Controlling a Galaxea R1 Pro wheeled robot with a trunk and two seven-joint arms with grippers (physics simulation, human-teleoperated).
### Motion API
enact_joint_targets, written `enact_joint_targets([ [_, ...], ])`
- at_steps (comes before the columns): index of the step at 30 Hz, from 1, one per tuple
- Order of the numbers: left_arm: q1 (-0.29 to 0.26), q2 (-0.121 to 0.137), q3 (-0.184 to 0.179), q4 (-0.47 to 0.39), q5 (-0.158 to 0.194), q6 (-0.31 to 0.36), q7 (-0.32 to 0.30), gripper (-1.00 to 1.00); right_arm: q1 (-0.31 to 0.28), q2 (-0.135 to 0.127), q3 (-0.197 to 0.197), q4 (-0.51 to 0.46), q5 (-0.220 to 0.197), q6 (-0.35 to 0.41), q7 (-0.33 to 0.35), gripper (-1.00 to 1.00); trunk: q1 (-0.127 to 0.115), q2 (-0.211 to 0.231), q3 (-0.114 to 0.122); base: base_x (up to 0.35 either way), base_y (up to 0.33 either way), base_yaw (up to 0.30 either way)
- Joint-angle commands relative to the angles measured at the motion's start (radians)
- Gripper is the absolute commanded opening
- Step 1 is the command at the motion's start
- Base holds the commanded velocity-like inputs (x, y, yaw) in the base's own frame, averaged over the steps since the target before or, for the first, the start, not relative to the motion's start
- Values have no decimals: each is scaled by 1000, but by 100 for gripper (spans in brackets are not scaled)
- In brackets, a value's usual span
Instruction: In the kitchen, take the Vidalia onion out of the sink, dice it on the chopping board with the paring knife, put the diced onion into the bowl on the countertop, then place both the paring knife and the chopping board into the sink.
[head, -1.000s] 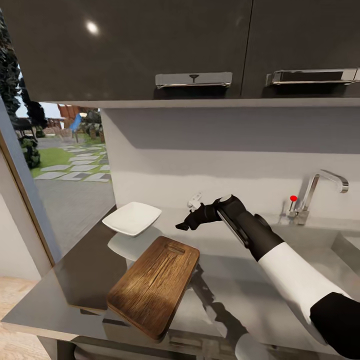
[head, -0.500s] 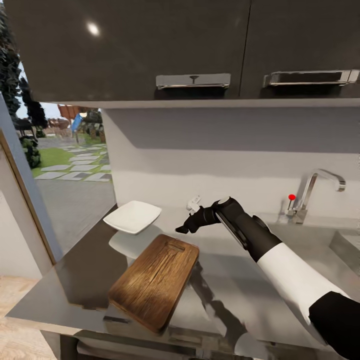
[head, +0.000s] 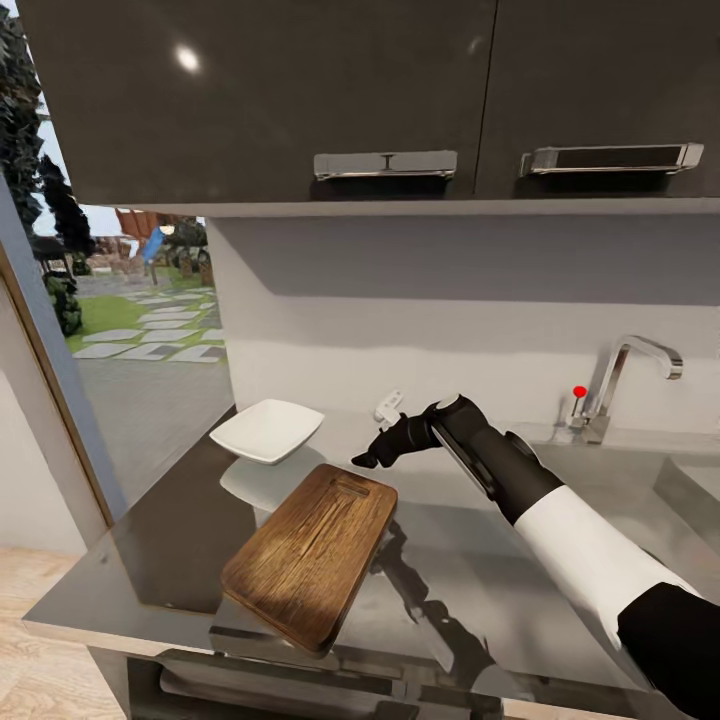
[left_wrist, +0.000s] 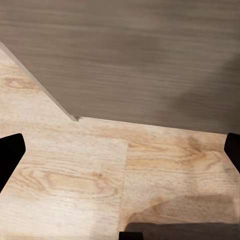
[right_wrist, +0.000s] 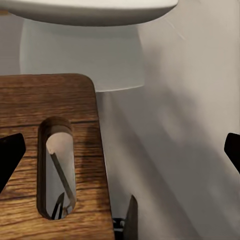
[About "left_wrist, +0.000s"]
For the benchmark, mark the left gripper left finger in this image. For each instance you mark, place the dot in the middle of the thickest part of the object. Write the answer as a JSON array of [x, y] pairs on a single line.
[[12, 149]]

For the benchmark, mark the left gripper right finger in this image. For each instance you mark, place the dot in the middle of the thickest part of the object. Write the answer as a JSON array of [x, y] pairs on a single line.
[[232, 149]]

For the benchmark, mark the dishwasher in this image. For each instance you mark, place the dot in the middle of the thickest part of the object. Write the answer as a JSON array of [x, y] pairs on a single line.
[[167, 63]]

